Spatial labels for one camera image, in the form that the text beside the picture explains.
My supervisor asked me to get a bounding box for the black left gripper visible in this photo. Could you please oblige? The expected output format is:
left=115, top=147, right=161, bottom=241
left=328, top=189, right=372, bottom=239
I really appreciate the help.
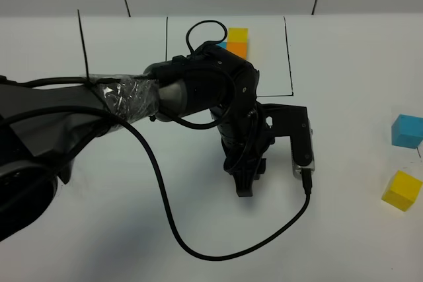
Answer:
left=217, top=102, right=275, bottom=197

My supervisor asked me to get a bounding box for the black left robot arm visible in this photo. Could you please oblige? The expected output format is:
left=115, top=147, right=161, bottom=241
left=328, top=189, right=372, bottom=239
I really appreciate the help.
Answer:
left=1, top=41, right=274, bottom=239

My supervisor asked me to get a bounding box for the template orange cube block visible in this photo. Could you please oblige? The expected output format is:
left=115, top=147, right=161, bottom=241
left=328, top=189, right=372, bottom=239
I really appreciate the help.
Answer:
left=226, top=42, right=248, bottom=59

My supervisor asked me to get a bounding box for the template blue cube block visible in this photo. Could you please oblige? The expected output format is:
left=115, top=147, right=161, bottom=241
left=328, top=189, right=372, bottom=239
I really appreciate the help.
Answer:
left=218, top=42, right=227, bottom=50

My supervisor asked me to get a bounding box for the template yellow cube block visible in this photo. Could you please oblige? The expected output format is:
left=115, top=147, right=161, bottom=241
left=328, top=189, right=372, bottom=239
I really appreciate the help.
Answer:
left=227, top=28, right=249, bottom=43

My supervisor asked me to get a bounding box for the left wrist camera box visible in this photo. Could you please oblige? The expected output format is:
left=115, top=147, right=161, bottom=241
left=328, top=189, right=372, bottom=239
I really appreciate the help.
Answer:
left=258, top=104, right=315, bottom=180

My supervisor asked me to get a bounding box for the black camera cable left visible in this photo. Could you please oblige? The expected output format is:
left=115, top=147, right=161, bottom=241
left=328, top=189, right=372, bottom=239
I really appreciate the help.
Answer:
left=0, top=19, right=313, bottom=260

